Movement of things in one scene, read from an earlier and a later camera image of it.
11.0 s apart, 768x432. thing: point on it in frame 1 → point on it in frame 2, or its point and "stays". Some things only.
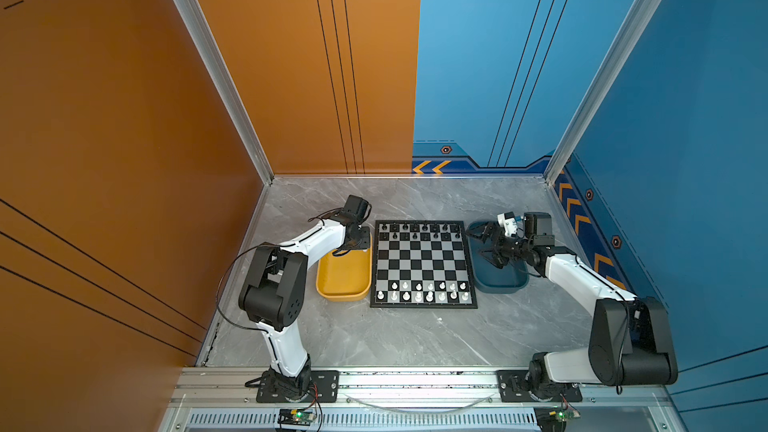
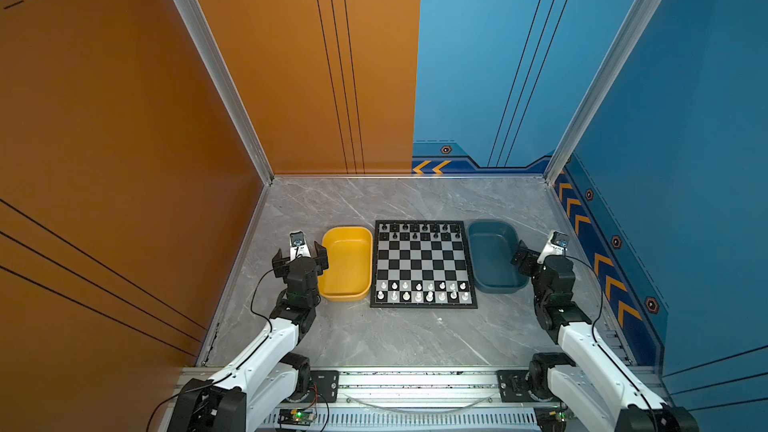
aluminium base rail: [192, 388] stays
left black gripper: [365, 242] → [319, 262]
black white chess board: [422, 264] stays
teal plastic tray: [488, 277] stays
